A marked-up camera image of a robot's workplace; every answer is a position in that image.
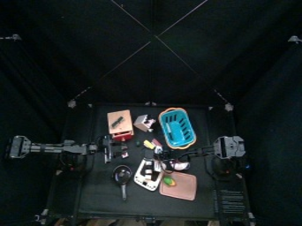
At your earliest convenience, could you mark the yellow sushi piece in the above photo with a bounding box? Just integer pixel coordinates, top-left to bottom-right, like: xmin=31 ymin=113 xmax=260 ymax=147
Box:
xmin=144 ymin=139 xmax=157 ymax=150

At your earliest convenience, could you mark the white speckled sushi block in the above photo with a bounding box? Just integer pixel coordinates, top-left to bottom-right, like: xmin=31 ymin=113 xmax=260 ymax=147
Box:
xmin=133 ymin=114 xmax=157 ymax=133

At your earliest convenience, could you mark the white sushi boat tray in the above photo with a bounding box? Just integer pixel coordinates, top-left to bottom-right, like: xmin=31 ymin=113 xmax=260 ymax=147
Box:
xmin=133 ymin=158 xmax=166 ymax=192

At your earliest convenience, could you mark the white toy bowl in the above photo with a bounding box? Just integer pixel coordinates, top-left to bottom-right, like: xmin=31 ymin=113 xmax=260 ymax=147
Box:
xmin=172 ymin=160 xmax=193 ymax=172

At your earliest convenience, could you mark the red box wooden top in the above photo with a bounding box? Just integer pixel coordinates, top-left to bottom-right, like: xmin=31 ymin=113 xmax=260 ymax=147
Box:
xmin=106 ymin=109 xmax=137 ymax=143

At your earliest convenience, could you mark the teal basket orange rim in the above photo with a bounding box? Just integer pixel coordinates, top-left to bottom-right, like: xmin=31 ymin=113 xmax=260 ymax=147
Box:
xmin=157 ymin=107 xmax=198 ymax=150

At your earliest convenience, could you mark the black pan lid grey knob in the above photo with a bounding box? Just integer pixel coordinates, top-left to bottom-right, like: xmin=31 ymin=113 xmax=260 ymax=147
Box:
xmin=114 ymin=165 xmax=133 ymax=185

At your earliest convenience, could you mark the toy corn green husk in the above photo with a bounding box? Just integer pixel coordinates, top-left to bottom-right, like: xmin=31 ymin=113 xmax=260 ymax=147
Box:
xmin=162 ymin=175 xmax=177 ymax=187

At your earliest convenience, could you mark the pink cutting board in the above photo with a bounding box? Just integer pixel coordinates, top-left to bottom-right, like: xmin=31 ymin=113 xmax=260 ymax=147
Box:
xmin=158 ymin=170 xmax=198 ymax=202

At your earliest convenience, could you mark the small black frying pan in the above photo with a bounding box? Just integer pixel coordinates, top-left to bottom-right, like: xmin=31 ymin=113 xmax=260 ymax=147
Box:
xmin=113 ymin=164 xmax=134 ymax=202

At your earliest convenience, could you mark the thin diagonal brace cord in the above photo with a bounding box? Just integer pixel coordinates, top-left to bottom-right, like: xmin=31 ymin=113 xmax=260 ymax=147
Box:
xmin=109 ymin=0 xmax=230 ymax=104
xmin=71 ymin=0 xmax=209 ymax=102

